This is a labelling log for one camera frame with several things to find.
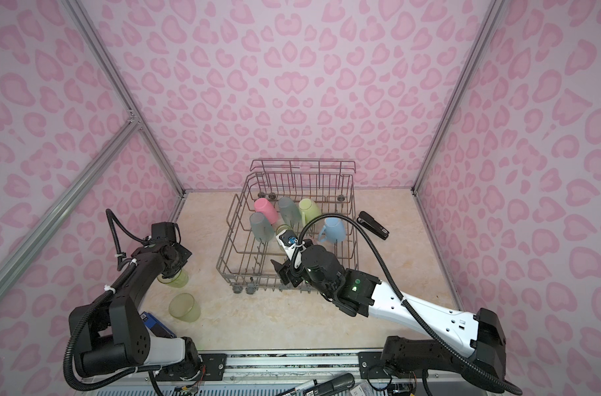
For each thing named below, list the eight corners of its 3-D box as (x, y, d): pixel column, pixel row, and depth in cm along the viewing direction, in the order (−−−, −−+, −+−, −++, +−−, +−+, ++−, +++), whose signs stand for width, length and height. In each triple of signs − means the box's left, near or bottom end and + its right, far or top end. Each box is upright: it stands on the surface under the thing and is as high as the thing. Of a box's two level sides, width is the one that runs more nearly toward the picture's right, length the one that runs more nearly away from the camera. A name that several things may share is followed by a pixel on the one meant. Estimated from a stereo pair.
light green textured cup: (178, 323, 84) (165, 314, 76) (185, 303, 88) (173, 292, 81) (200, 323, 84) (188, 314, 76) (205, 303, 88) (195, 292, 81)
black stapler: (383, 242, 104) (385, 235, 100) (356, 220, 111) (357, 214, 107) (388, 237, 105) (391, 230, 102) (361, 216, 113) (363, 209, 109)
